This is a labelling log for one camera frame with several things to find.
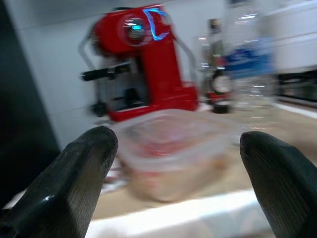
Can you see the beige counter mat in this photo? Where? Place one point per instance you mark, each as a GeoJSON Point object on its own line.
{"type": "Point", "coordinates": [230, 178]}

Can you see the dark fridge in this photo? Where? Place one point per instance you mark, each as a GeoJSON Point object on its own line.
{"type": "Point", "coordinates": [15, 99]}

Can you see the clear plastic food container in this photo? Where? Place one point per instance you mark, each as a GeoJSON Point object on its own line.
{"type": "Point", "coordinates": [173, 158]}

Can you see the small red white packet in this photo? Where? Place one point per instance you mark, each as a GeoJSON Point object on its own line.
{"type": "Point", "coordinates": [115, 177]}

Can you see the black gas hob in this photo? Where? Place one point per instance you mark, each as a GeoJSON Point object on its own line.
{"type": "Point", "coordinates": [297, 89]}

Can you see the clear water bottle blue cap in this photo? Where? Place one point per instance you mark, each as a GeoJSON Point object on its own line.
{"type": "Point", "coordinates": [250, 59]}

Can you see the red coffee machine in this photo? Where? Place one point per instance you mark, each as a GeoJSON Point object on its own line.
{"type": "Point", "coordinates": [158, 69]}

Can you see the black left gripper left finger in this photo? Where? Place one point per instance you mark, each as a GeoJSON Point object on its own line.
{"type": "Point", "coordinates": [62, 193]}

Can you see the clear wine glass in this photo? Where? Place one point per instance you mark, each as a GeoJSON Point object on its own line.
{"type": "Point", "coordinates": [201, 64]}

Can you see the small dark round bottle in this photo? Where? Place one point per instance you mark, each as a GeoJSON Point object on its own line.
{"type": "Point", "coordinates": [220, 86]}

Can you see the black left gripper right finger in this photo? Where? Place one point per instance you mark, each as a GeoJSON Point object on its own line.
{"type": "Point", "coordinates": [284, 188]}

